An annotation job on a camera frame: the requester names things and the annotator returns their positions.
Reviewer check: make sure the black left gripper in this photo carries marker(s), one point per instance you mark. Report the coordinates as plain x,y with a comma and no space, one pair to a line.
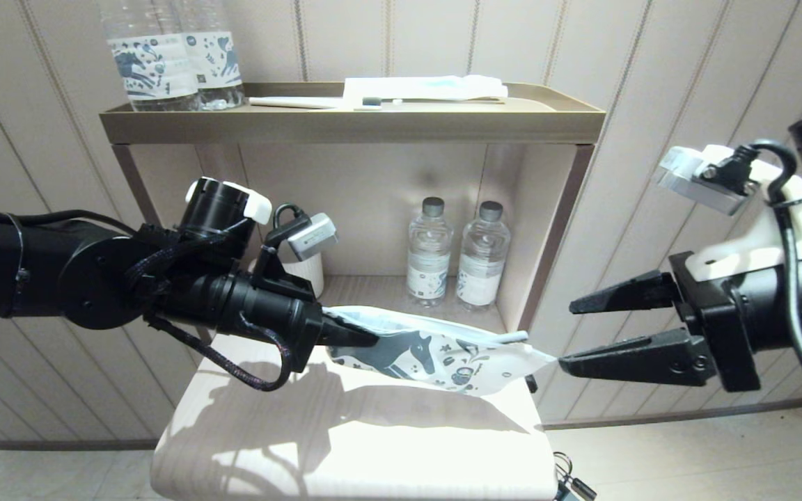
276,320

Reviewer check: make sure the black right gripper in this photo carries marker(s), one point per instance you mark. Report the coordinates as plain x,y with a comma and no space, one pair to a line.
742,313

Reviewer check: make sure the white blue horse pouch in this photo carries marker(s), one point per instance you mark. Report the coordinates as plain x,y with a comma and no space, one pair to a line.
401,348

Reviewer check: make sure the pale grey toothbrush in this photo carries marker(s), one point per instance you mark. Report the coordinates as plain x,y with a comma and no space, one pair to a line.
512,337

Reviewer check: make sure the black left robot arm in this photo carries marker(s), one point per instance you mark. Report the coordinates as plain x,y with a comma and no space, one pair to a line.
60,271

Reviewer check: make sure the small clear water bottle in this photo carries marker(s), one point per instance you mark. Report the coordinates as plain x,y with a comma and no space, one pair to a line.
429,264
481,271

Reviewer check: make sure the black round knob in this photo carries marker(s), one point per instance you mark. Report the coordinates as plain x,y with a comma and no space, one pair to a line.
530,384

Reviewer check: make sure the black key bundle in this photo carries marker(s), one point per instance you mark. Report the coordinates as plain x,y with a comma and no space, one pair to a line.
571,483

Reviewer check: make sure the brown open shelf cabinet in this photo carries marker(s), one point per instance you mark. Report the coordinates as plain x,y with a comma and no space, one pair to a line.
345,125

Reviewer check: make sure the white toothbrush black bristles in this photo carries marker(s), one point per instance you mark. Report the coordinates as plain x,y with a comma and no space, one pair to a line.
289,102

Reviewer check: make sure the white blue packet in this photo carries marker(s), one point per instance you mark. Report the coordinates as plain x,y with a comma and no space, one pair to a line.
408,87

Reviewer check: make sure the large clear water bottle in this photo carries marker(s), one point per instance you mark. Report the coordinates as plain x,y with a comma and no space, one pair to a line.
220,62
154,66

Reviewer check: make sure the black left camera bracket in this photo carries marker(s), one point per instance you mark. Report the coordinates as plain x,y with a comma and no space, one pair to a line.
276,278

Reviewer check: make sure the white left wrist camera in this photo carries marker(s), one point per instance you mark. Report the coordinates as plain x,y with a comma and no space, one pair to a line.
310,238

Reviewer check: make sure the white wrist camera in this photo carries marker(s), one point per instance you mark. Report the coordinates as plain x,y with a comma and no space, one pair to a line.
693,184
310,238

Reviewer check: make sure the white right camera bracket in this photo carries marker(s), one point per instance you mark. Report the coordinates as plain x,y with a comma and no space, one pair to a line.
749,254

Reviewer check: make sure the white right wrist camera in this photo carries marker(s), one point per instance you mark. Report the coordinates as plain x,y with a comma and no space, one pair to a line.
693,184

